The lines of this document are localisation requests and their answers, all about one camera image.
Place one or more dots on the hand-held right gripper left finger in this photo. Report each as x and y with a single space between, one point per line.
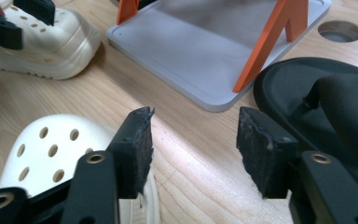
133 149

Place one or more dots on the cream clog shoe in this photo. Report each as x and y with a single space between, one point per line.
62 46
59 133

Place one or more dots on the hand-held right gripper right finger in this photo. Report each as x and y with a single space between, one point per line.
264 149

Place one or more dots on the black flip-flop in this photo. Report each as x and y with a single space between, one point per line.
338 93

